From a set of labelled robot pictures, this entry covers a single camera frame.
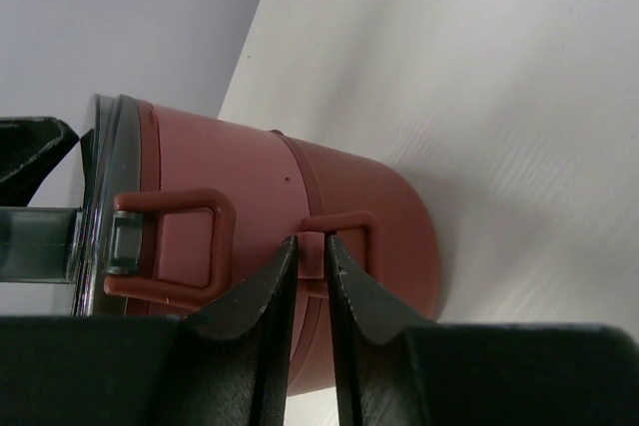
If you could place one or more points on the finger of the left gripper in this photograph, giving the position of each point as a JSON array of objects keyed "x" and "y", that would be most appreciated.
[{"x": 31, "y": 148}]

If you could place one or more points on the pink steel-lined pot with handles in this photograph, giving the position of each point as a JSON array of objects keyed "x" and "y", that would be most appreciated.
[{"x": 255, "y": 169}]

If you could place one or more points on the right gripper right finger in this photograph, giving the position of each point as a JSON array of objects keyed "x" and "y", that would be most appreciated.
[{"x": 394, "y": 367}]

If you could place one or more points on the grey transparent lid with handles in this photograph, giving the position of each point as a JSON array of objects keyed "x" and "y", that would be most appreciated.
[{"x": 97, "y": 246}]

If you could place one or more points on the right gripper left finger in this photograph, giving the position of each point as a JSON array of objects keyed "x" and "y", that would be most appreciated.
[{"x": 226, "y": 364}]

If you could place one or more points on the dark red steel-lined pot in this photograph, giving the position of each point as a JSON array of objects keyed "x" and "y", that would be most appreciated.
[{"x": 384, "y": 225}]

